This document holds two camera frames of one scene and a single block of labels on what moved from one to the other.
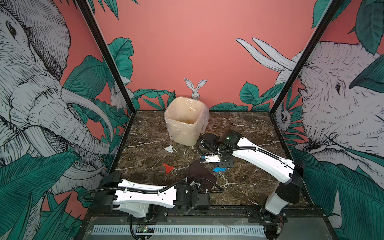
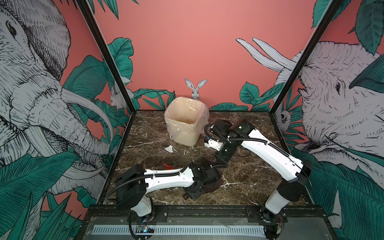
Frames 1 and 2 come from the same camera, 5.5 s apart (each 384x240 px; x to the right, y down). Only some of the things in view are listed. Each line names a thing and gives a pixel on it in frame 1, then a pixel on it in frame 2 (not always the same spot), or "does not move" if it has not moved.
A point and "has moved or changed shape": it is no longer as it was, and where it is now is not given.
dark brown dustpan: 198,172 has moved or changed shape
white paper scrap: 169,148 does not move
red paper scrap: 168,168 does not move
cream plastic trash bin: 186,119 does not move
